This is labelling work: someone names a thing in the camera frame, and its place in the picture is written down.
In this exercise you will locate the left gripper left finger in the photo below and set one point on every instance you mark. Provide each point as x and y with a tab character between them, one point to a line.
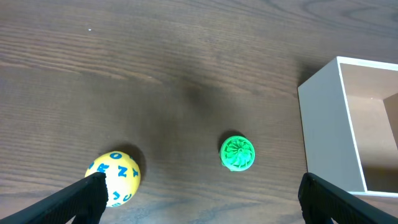
81	202

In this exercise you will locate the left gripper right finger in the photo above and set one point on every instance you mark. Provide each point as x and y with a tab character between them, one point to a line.
323	202

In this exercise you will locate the yellow ball with blue letters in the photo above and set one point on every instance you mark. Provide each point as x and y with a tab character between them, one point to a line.
123	176

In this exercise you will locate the green ridged disc toy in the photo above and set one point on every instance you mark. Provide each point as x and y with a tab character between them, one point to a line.
237	153

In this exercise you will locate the white cardboard box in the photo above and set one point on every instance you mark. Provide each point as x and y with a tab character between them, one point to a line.
349	121

